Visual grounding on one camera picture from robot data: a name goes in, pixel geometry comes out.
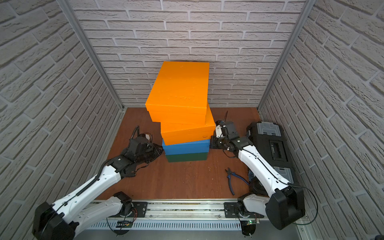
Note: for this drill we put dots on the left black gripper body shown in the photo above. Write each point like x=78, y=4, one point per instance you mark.
x=153, y=151

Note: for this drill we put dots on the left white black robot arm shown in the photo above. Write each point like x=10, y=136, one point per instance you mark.
x=67, y=217

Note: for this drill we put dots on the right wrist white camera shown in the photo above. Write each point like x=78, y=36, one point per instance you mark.
x=218, y=131

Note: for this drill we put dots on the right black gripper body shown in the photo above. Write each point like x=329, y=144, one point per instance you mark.
x=219, y=143

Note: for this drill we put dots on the left corner aluminium profile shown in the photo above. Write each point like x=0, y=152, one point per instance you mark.
x=78, y=29

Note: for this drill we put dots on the green shoebox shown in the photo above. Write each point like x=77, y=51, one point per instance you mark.
x=187, y=157

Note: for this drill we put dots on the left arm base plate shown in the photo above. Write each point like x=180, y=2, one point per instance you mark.
x=135, y=208

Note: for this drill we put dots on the right corner aluminium profile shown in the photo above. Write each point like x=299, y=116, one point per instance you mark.
x=307, y=8

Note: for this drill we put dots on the aluminium front rail frame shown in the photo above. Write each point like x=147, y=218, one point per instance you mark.
x=200, y=215

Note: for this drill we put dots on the blue shoebox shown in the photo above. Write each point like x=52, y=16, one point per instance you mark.
x=187, y=148

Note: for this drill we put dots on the black grey toolbox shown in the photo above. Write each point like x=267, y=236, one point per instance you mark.
x=270, y=141

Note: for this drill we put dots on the orange shoebox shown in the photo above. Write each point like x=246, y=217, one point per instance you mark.
x=180, y=93
x=184, y=133

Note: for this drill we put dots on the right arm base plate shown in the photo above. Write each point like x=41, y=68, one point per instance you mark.
x=237, y=210

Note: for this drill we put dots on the corner aluminium profile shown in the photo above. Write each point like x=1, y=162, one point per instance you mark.
x=78, y=29
x=307, y=8

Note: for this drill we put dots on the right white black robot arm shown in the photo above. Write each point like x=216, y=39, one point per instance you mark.
x=274, y=192

